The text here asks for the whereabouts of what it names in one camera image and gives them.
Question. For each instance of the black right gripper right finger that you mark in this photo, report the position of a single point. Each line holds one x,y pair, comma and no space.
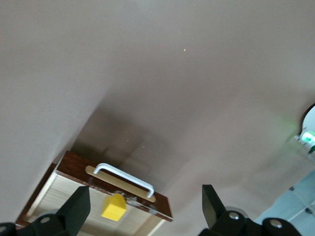
216,218

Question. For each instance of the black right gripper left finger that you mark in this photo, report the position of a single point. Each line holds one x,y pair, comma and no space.
71,216

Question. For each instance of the yellow cube block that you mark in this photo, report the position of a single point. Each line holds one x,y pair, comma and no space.
113,207

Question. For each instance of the wooden drawer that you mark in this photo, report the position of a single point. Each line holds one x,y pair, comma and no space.
137,222

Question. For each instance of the brown table cover sheet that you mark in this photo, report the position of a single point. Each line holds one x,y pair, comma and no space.
147,73

